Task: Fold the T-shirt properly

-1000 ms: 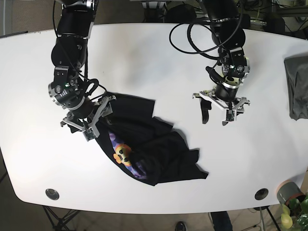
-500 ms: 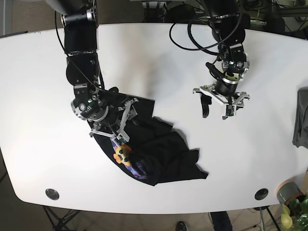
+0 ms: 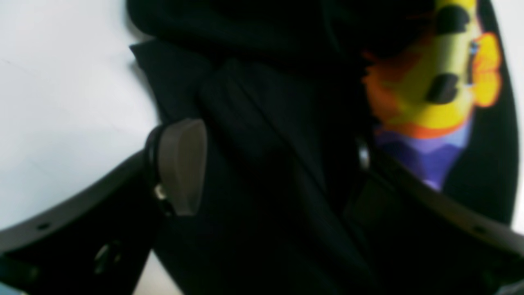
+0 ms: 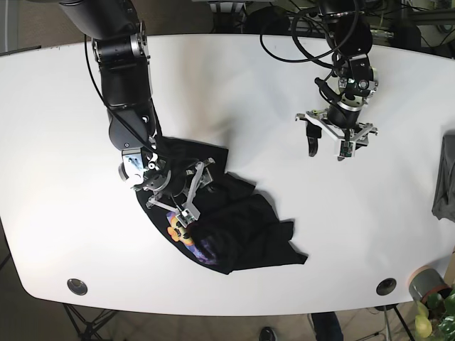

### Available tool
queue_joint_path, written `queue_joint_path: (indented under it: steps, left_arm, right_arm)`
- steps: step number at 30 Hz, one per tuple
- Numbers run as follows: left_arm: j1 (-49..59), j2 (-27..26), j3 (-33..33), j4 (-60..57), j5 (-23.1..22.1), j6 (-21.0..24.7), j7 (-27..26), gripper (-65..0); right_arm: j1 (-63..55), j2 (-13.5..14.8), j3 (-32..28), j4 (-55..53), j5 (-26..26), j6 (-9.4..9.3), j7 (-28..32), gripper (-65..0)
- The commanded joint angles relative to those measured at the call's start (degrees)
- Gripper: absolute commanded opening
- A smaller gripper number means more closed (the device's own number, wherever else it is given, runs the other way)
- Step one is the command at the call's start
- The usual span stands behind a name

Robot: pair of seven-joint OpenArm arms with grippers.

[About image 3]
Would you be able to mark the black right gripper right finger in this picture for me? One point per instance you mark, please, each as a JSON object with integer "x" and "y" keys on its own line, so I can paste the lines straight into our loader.
{"x": 425, "y": 243}

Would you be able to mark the black printed T-shirt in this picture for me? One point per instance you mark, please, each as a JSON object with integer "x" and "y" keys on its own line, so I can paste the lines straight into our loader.
{"x": 284, "y": 88}

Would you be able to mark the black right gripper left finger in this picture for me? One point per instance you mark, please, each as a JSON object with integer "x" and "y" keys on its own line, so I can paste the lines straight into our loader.
{"x": 98, "y": 241}

